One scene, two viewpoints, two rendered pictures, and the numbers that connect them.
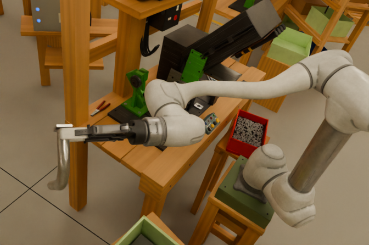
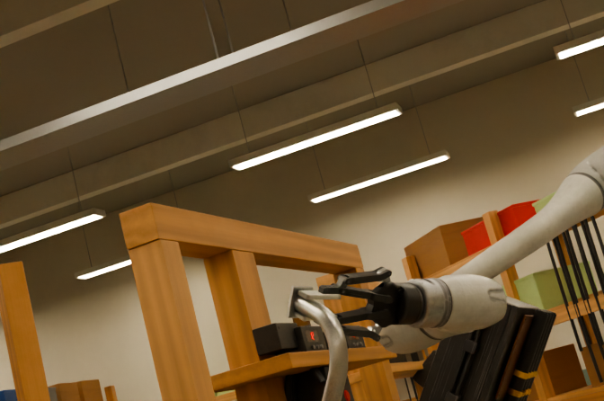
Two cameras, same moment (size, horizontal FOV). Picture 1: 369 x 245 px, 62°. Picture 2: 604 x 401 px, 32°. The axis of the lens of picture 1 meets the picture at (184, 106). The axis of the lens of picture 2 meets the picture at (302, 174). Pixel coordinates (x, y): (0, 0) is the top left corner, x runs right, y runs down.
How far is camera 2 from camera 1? 155 cm
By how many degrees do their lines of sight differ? 52
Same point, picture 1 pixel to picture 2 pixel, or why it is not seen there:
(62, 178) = (339, 334)
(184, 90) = not seen: hidden behind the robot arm
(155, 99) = not seen: hidden behind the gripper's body
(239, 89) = (510, 238)
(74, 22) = (193, 379)
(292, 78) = (567, 189)
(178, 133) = (462, 281)
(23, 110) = not seen: outside the picture
